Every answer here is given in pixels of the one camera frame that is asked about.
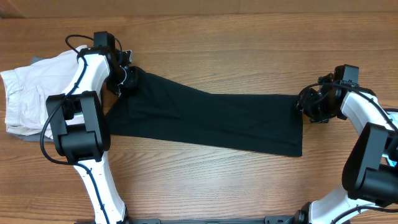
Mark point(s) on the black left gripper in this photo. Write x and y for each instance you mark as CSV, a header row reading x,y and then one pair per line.
x,y
132,82

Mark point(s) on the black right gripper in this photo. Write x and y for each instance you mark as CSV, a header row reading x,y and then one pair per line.
x,y
305,105

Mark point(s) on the black t-shirt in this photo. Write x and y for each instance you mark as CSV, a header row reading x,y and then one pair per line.
x,y
159,108

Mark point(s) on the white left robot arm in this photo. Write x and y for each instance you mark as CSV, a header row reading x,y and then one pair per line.
x,y
78,125

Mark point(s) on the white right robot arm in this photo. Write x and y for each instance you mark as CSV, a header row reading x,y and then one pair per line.
x,y
366,184

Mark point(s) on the light blue printed garment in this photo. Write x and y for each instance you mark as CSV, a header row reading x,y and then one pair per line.
x,y
392,112

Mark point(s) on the white folded garment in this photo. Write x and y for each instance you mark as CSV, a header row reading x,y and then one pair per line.
x,y
27,89

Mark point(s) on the grey folded garment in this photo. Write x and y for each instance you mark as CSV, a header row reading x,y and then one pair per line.
x,y
34,137

